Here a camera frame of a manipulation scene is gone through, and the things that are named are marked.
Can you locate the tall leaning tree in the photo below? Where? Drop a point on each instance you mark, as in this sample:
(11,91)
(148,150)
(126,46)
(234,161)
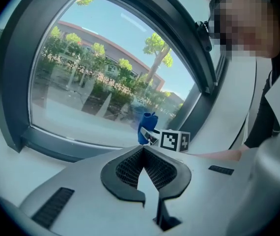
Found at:
(158,55)

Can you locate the person's black printed t-shirt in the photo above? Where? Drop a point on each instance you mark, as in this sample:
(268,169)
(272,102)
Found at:
(262,117)

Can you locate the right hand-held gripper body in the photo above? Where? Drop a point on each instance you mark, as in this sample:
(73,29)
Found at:
(172,140)

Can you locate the red-roofed building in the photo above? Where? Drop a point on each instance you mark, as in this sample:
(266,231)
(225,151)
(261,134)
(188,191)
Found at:
(115,50)

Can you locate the person's head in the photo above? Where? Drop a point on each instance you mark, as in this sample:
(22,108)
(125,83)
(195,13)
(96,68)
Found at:
(248,21)

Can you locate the person's right forearm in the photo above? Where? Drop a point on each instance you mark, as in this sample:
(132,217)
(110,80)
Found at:
(218,155)

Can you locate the clear window glass pane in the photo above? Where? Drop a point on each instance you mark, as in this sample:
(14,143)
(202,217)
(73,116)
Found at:
(110,21)

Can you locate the blue cloth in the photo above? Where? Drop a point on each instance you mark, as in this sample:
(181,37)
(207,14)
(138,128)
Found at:
(148,122)

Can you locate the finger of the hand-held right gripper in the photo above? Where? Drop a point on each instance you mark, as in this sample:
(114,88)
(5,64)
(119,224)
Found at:
(147,134)

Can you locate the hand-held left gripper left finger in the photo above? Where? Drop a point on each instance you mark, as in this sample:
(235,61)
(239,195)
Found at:
(86,181)

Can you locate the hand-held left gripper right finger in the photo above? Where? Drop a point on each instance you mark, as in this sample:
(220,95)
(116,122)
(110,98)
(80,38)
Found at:
(204,181)

